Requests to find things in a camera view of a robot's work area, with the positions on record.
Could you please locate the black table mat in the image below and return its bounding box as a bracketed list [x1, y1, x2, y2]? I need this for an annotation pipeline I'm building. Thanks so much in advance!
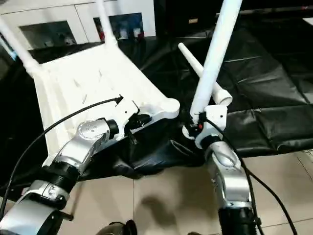
[0, 20, 313, 196]

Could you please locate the black left robot foot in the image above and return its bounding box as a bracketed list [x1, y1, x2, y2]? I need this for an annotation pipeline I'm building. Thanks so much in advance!
[95, 220, 137, 235]

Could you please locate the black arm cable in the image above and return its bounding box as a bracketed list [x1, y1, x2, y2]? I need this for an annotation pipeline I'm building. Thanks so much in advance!
[0, 95, 124, 218]
[201, 113, 299, 235]

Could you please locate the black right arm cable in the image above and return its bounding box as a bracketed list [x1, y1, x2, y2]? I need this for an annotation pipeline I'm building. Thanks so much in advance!
[201, 113, 299, 235]

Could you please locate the black cabinet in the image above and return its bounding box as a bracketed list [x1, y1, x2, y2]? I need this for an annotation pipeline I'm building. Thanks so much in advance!
[154, 0, 313, 37]

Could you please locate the white plastic table leg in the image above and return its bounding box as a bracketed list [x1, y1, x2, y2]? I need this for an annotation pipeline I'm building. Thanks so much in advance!
[182, 0, 243, 140]
[177, 42, 233, 106]
[0, 17, 42, 75]
[95, 0, 119, 47]

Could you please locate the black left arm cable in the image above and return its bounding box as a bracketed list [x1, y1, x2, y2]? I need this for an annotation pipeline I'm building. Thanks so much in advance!
[0, 95, 124, 218]

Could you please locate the white display cabinet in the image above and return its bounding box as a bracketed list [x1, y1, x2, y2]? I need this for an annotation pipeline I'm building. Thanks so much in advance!
[0, 0, 157, 49]

